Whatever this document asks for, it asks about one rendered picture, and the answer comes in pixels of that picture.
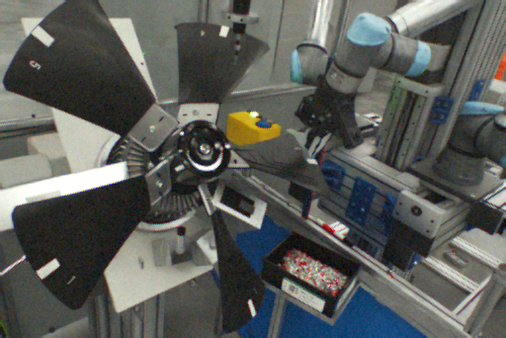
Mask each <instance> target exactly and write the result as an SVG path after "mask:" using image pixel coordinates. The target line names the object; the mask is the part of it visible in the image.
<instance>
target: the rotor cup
mask: <svg viewBox="0 0 506 338"><path fill-rule="evenodd" d="M179 129H181V130H179ZM179 129H178V130H179V131H178V133H176V134H174V132H176V131H177V130H176V129H174V130H173V131H172V132H171V133H170V135H169V136H168V137H167V138H166V139H165V140H164V141H163V143H162V144H161V145H159V147H158V148H157V149H156V150H155V151H154V152H148V151H147V152H146V157H145V163H146V167H147V171H148V170H150V169H151V168H152V167H154V166H155V165H156V164H157V163H159V162H160V161H161V160H163V159H164V158H165V157H167V160H168V161H169V166H170V174H171V190H170V191H169V192H168V194H170V195H173V196H177V197H184V196H188V195H190V194H193V193H195V192H196V191H197V189H196V186H200V185H202V184H205V183H206V181H208V180H210V179H212V178H216V177H217V176H219V175H221V174H222V173H223V172H224V171H225V169H226V168H227V167H228V164H229V162H230V159H231V147H230V144H229V142H228V138H227V136H226V135H225V133H224V131H223V130H221V128H220V127H218V126H217V125H216V124H213V123H211V122H210V121H207V120H193V121H191V122H188V123H187V124H185V125H184V126H182V127H180V128H179ZM173 134H174V135H173ZM172 135H173V136H172ZM204 143H206V144H207V145H209V146H210V148H211V151H210V153H203V152H202V151H201V145H202V144H204ZM181 165H183V167H185V168H183V169H182V170H180V171H176V170H175V168H176V167H179V166H181Z"/></svg>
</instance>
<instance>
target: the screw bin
mask: <svg viewBox="0 0 506 338"><path fill-rule="evenodd" d="M292 248H295V249H296V250H298V251H300V252H302V253H305V254H307V255H308V256H310V257H311V258H315V259H316V260H319V262H322V263H323V264H325V265H328V266H330V267H331V268H333V269H336V270H338V271H339V272H341V273H344V274H345V275H346V276H348V277H351V278H350V280H349V283H348V284H346V286H345V288H344V289H343V290H342V292H341V294H339V295H338V297H334V296H333V295H330V294H328V293H327V292H325V291H323V290H321V289H320V288H316V287H315V286H314V285H313V284H309V283H308V282H307V281H305V280H302V279H301V278H300V277H298V276H295V275H294V274H292V273H290V272H288V271H287V270H285V269H283V268H281V267H279V266H278V265H276V264H277V263H278V262H279V261H280V260H281V259H282V258H283V257H284V255H286V254H287V252H289V251H290V250H291V249H292ZM261 262H264V265H263V269H262V273H261V280H264V281H265V282H267V283H268V284H271V285H272V286H274V287H276V288H278V289H279V290H280V291H283V292H284V293H286V294H287V295H290V296H292V297H293V298H296V299H297V300H298V301H301V302H303V303H304V304H305V305H308V306H309V307H311V308H312V309H315V310H316V311H318V312H319V313H322V314H323V315H324V316H326V317H329V318H332V317H333V316H334V313H336V311H337V310H338V308H339V306H340V305H341V303H342V302H343V301H344V300H345V298H346V296H347V295H348V294H349V292H350V291H351V290H352V287H353V286H354V285H355V284H356V280H357V277H358V275H359V273H360V270H361V269H363V265H361V264H360V263H358V262H355V261H353V260H352V259H350V258H347V257H345V256H344V255H342V254H339V253H337V252H336V251H333V250H331V249H330V248H328V247H325V246H323V245H322V244H320V243H317V242H315V241H314V240H311V239H309V238H308V237H306V236H302V235H300V234H299V233H297V232H294V231H293V232H291V233H290V235H289V236H287V237H286V238H285V239H283V241H282V242H281V243H279V244H278V245H277V246H276V247H275V248H274V249H273V250H272V251H271V252H269V253H268V254H267V255H266V256H265V258H262V261H261Z"/></svg>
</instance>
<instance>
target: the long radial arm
mask: <svg viewBox="0 0 506 338"><path fill-rule="evenodd" d="M127 178H129V173H128V171H127V162H126V161H125V162H121V163H115V164H111V165H108V166H104V167H97V168H93V169H90V170H83V171H80V172H76V173H73V174H66V175H62V176H58V177H55V178H48V179H45V180H41V181H35V182H32V183H28V184H24V185H17V186H14V187H10V188H7V189H6V188H4V189H0V237H4V236H6V235H9V234H12V233H16V231H15V229H14V226H13V221H12V218H11V213H12V211H13V208H14V206H15V205H19V204H27V203H31V202H35V201H39V200H46V199H50V198H53V197H57V196H63V195H67V194H70V193H77V192H80V191H83V190H86V189H93V188H96V187H99V186H102V185H108V184H111V183H114V182H119V181H121V180H124V179H127Z"/></svg>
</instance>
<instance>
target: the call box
mask: <svg viewBox="0 0 506 338"><path fill-rule="evenodd" d="M257 121H260V119H257V117H254V116H252V115H251V113H250V114H249V113H246V112H241V113H232V114H229V115H228V124H227V131H226V136H227V138H228V139H229V140H230V141H232V142H234V143H236V145H247V144H250V143H254V142H261V141H264V140H267V139H269V138H275V137H277V136H279V135H280V131H281V127H279V126H278V125H276V124H270V126H269V127H259V126H258V125H257V123H258V122H257Z"/></svg>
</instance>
